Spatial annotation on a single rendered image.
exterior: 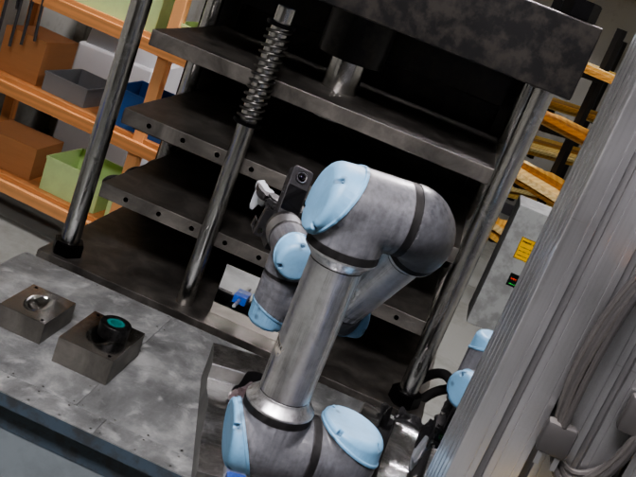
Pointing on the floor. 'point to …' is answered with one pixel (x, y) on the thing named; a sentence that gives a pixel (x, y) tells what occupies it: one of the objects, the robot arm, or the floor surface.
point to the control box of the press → (507, 262)
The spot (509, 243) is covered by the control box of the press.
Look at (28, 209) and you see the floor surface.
